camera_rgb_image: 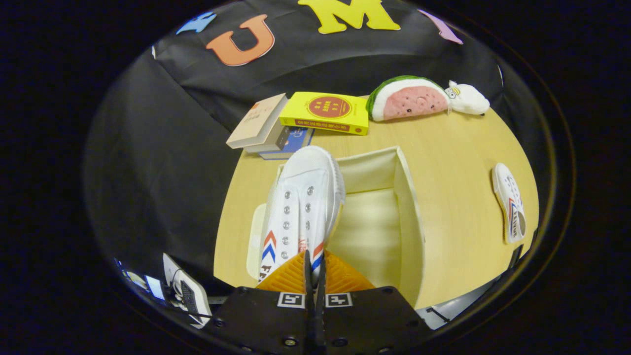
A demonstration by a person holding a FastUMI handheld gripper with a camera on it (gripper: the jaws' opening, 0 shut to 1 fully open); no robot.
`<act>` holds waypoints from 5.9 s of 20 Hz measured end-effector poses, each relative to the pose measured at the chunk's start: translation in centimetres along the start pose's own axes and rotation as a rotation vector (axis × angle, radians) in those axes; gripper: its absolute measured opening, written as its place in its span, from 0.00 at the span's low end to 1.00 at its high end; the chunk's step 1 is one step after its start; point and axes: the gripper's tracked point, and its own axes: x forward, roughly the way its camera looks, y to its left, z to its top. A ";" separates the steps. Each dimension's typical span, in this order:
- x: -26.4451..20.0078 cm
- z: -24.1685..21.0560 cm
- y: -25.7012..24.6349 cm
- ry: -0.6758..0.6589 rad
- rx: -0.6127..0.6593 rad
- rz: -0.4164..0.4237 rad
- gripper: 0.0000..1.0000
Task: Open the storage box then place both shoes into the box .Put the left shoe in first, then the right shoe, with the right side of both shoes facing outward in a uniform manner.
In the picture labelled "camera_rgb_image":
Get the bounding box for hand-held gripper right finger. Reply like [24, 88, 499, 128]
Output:
[315, 249, 429, 355]

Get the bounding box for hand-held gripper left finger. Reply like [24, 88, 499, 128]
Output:
[212, 249, 316, 355]

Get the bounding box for cream fabric storage box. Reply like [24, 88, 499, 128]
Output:
[246, 146, 426, 310]

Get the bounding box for white canvas shoe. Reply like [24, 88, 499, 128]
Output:
[492, 163, 527, 245]
[257, 145, 346, 284]

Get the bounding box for white device with dark panel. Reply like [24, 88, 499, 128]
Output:
[163, 253, 212, 329]

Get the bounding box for blue book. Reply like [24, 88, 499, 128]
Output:
[258, 128, 315, 160]

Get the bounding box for grey book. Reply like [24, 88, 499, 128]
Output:
[245, 126, 292, 153]

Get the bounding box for blue lit screen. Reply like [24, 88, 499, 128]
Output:
[118, 259, 166, 301]

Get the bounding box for beige book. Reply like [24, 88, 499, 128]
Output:
[226, 93, 289, 149]

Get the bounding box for yellow book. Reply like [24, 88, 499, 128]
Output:
[279, 92, 369, 136]

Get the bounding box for watermelon slice plush toy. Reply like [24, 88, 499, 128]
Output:
[366, 75, 449, 122]

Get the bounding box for white plush toy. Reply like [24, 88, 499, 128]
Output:
[445, 80, 491, 116]

